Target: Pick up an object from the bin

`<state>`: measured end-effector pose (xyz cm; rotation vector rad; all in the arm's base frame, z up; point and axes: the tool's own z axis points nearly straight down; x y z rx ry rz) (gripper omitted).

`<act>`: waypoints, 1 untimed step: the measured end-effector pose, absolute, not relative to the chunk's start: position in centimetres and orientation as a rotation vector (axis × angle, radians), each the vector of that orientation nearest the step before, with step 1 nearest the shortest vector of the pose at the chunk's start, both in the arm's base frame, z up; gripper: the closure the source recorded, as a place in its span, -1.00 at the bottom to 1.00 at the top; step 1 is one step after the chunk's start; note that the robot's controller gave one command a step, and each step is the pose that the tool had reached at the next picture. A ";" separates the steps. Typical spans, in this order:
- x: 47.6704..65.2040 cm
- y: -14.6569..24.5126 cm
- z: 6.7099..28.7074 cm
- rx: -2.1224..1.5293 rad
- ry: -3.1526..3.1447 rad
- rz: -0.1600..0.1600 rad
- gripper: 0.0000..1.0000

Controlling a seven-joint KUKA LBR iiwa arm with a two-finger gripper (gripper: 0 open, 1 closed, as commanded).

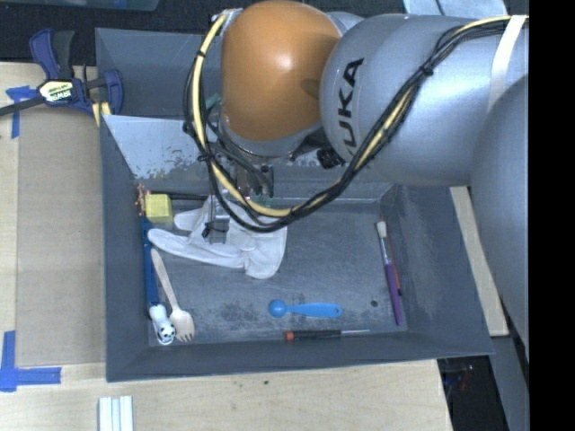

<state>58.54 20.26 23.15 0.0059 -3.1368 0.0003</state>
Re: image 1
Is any white glove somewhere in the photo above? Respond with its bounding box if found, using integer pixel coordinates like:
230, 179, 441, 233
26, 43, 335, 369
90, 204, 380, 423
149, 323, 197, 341
146, 195, 288, 280

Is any wooden spork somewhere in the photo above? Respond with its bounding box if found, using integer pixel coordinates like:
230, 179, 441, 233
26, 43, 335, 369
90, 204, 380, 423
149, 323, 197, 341
149, 247, 196, 344

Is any grey metal bin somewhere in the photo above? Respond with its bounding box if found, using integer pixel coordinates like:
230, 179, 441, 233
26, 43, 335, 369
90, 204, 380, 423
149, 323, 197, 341
93, 27, 496, 383

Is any blue toothbrush with panda end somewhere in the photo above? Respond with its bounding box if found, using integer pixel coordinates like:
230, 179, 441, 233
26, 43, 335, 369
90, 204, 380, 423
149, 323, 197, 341
139, 215, 177, 347

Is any black screwdriver with orange end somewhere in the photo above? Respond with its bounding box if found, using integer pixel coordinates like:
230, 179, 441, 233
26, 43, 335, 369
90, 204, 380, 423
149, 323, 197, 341
282, 328, 371, 342

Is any yellow cube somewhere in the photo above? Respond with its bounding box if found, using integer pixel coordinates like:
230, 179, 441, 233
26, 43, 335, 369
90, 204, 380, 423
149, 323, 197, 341
144, 192, 174, 224

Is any blue measuring spoon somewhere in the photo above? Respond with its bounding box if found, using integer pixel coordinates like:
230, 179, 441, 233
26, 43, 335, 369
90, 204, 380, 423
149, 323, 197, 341
267, 298, 344, 320

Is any purple paintbrush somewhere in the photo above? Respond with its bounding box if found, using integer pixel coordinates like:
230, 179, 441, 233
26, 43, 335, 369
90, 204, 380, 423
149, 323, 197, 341
375, 220, 404, 328

